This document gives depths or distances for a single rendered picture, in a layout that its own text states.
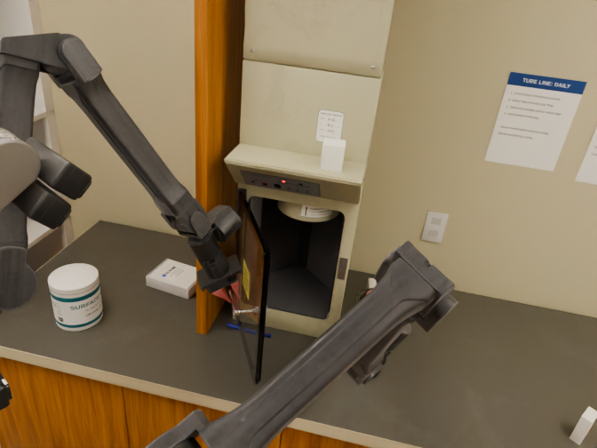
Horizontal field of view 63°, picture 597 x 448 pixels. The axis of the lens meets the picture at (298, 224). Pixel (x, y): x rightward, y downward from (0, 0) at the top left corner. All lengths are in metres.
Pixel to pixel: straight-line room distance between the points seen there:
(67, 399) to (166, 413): 0.31
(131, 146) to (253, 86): 0.36
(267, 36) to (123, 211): 1.11
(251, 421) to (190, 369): 0.84
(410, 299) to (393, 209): 1.14
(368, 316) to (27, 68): 0.64
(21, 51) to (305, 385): 0.65
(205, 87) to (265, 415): 0.77
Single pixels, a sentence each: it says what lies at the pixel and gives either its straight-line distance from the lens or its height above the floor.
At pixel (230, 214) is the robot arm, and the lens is 1.09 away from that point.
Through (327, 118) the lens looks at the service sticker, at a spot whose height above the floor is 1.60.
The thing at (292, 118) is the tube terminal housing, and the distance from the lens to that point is 1.18.
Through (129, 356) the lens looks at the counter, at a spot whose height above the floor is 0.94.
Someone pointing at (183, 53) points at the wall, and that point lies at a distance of 1.71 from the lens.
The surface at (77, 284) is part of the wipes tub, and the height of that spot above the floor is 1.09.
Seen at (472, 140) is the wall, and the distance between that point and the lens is 1.63.
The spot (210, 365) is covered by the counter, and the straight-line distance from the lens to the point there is 1.39.
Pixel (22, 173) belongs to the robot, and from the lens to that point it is 0.55.
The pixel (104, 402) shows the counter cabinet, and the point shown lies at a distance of 1.55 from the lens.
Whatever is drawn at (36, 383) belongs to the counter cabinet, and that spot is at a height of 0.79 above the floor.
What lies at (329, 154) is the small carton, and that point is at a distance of 1.10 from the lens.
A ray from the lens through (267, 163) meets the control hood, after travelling 1.12.
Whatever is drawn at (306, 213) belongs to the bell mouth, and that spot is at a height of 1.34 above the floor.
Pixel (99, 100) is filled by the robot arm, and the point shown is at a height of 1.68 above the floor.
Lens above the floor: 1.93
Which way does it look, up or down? 29 degrees down
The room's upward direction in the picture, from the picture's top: 6 degrees clockwise
